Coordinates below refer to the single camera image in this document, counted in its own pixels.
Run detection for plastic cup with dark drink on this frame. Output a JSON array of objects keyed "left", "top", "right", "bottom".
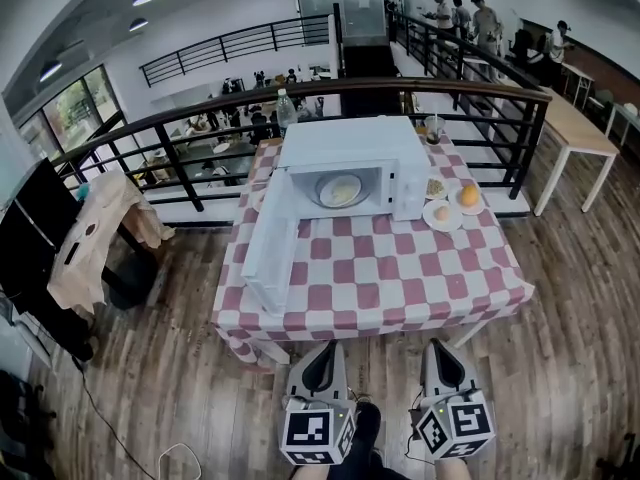
[{"left": 423, "top": 114, "right": 447, "bottom": 147}]

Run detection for person's right forearm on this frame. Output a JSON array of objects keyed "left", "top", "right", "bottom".
[{"left": 433, "top": 457, "right": 474, "bottom": 480}]

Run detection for person's left forearm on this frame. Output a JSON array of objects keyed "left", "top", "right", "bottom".
[{"left": 288, "top": 462, "right": 334, "bottom": 480}]

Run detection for black metal railing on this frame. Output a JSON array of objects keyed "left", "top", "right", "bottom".
[
  {"left": 139, "top": 13, "right": 334, "bottom": 88},
  {"left": 389, "top": 10, "right": 544, "bottom": 114}
]

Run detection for black floor cable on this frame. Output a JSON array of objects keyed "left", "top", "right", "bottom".
[{"left": 74, "top": 355, "right": 169, "bottom": 480}]

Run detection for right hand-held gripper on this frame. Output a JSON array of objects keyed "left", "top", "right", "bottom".
[{"left": 414, "top": 337, "right": 496, "bottom": 460}]

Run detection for white microwave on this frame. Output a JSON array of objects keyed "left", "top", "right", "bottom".
[{"left": 241, "top": 115, "right": 432, "bottom": 318}]

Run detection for person's black trousers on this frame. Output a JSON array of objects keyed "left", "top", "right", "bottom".
[{"left": 342, "top": 401, "right": 416, "bottom": 480}]

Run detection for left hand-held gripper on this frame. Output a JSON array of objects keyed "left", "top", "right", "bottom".
[{"left": 278, "top": 340, "right": 357, "bottom": 467}]

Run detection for white floor cable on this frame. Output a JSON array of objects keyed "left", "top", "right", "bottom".
[{"left": 158, "top": 441, "right": 204, "bottom": 480}]

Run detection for small plate of seeds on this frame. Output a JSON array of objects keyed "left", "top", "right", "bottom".
[{"left": 424, "top": 175, "right": 450, "bottom": 201}]

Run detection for red checkered tablecloth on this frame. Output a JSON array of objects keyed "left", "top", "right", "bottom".
[{"left": 210, "top": 135, "right": 535, "bottom": 367}]

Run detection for white noodle plate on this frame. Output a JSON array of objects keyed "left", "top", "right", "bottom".
[{"left": 318, "top": 173, "right": 362, "bottom": 208}]

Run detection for clear plastic water bottle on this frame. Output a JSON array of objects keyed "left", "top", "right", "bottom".
[{"left": 275, "top": 87, "right": 299, "bottom": 140}]

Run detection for large glass window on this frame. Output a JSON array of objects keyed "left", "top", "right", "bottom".
[{"left": 17, "top": 65, "right": 126, "bottom": 169}]

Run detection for black railing with wooden handrail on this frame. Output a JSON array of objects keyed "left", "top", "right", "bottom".
[{"left": 52, "top": 76, "right": 553, "bottom": 214}]

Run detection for large black screen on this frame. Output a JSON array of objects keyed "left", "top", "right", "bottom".
[{"left": 0, "top": 156, "right": 85, "bottom": 319}]

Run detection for dark stairway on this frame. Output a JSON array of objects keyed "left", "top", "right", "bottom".
[{"left": 332, "top": 2, "right": 401, "bottom": 119}]

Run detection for black chair frame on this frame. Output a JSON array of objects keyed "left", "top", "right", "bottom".
[{"left": 0, "top": 367, "right": 59, "bottom": 480}]

